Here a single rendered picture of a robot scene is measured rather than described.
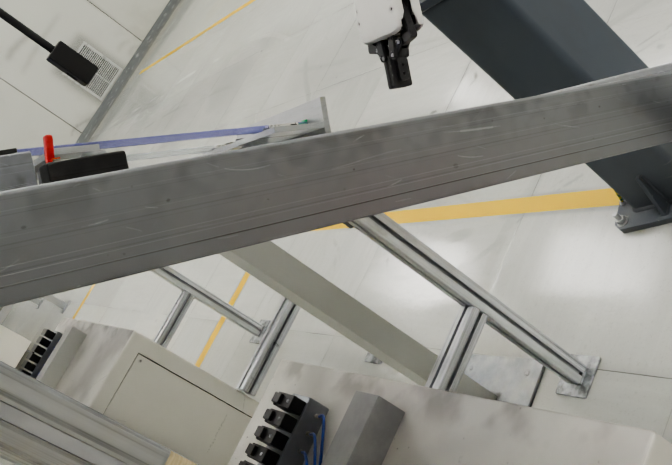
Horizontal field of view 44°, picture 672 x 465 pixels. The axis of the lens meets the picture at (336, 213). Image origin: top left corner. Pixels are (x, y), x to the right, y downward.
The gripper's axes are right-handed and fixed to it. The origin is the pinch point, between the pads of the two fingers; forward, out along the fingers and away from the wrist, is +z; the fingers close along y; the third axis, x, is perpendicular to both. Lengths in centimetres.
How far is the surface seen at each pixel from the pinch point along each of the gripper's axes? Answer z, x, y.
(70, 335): 41, 24, 130
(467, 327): 44, -20, 21
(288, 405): 40.7, 27.0, 1.5
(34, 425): 21, 67, -53
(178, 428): 65, 12, 96
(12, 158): 5, 58, -17
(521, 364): 61, -46, 39
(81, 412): 21, 64, -53
